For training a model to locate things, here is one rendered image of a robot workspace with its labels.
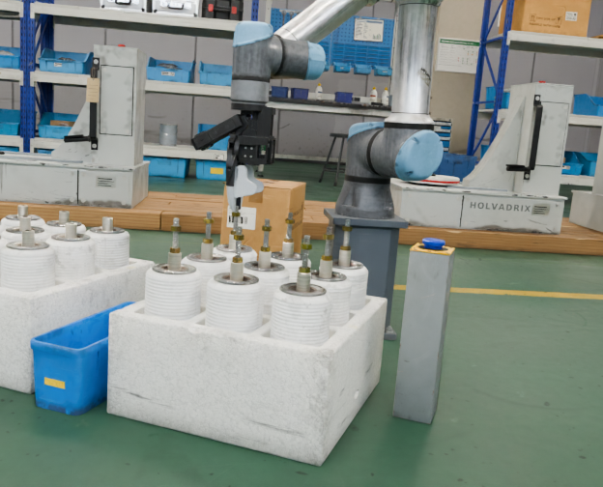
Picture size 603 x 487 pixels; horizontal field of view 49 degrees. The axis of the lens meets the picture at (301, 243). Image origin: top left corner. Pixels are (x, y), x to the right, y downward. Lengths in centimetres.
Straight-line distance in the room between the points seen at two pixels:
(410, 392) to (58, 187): 225
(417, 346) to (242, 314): 33
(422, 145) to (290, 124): 795
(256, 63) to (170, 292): 47
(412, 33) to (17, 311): 99
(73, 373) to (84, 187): 201
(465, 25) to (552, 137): 431
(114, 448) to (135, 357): 15
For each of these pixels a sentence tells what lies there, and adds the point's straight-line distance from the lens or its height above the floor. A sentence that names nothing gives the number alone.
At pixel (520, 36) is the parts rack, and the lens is 620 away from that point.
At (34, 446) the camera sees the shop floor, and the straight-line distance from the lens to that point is 112.
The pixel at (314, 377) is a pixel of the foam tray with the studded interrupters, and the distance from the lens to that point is 100.
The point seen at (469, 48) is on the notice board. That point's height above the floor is 146.
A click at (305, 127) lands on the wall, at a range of 944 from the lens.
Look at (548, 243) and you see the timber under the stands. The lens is 336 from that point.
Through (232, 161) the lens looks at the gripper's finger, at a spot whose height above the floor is 43.
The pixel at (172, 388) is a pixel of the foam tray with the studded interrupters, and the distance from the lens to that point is 112.
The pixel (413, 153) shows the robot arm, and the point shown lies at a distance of 149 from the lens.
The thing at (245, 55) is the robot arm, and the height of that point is 63.
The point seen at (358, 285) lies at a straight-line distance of 125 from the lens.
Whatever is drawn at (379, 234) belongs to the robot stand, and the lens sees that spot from 161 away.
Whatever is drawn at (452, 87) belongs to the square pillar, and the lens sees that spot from 754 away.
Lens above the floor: 51
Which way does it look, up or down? 10 degrees down
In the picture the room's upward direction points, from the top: 4 degrees clockwise
